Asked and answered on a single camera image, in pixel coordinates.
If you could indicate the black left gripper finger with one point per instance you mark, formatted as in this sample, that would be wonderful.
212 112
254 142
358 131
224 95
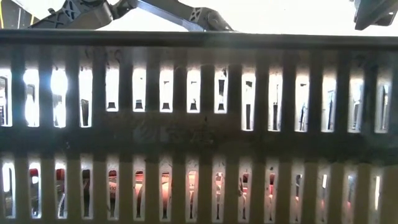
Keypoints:
81 15
192 17

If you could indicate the black plastic basket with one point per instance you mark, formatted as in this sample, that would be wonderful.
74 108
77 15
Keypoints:
199 40

